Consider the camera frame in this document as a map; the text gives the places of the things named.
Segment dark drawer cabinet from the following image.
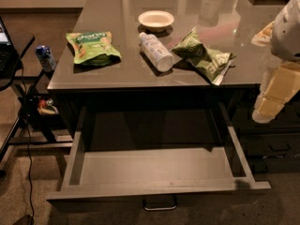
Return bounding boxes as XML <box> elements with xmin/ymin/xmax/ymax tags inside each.
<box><xmin>229</xmin><ymin>87</ymin><xmax>300</xmax><ymax>173</ymax></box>

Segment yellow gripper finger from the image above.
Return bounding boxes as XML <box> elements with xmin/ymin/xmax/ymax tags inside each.
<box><xmin>252</xmin><ymin>97</ymin><xmax>284</xmax><ymax>124</ymax></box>

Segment clear blue plastic bottle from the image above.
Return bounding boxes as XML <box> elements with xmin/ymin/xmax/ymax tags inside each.
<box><xmin>139</xmin><ymin>32</ymin><xmax>173</xmax><ymax>72</ymax></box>

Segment light green snack bag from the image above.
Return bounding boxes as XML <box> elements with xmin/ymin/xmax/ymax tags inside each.
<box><xmin>66</xmin><ymin>31</ymin><xmax>121</xmax><ymax>67</ymax></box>

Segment black cable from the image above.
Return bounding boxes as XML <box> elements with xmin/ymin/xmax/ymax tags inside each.
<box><xmin>17</xmin><ymin>58</ymin><xmax>36</xmax><ymax>220</ymax></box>

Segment open grey top drawer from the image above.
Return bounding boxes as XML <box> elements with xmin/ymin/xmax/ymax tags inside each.
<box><xmin>47</xmin><ymin>103</ymin><xmax>270</xmax><ymax>213</ymax></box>

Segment metal drawer handle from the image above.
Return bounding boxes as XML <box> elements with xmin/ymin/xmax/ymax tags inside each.
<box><xmin>142</xmin><ymin>195</ymin><xmax>177</xmax><ymax>212</ymax></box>

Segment black side desk frame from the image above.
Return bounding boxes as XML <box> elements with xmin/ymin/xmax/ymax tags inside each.
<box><xmin>0</xmin><ymin>34</ymin><xmax>72</xmax><ymax>162</ymax></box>

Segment black laptop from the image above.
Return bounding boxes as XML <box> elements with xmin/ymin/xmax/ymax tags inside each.
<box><xmin>0</xmin><ymin>17</ymin><xmax>20</xmax><ymax>80</ymax></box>

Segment blue drink can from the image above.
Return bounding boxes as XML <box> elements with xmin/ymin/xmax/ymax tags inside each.
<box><xmin>36</xmin><ymin>45</ymin><xmax>56</xmax><ymax>72</ymax></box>

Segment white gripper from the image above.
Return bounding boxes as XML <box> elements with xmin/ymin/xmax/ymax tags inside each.
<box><xmin>263</xmin><ymin>0</ymin><xmax>300</xmax><ymax>101</ymax></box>

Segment white paper bowl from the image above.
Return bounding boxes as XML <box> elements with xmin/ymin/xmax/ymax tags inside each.
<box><xmin>138</xmin><ymin>10</ymin><xmax>174</xmax><ymax>33</ymax></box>

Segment small colourful items on shelf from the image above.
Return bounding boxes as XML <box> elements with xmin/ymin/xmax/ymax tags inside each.
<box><xmin>37</xmin><ymin>98</ymin><xmax>59</xmax><ymax>115</ymax></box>

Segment dark green chip bag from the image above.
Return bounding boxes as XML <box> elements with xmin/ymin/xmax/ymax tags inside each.
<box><xmin>172</xmin><ymin>27</ymin><xmax>236</xmax><ymax>85</ymax></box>

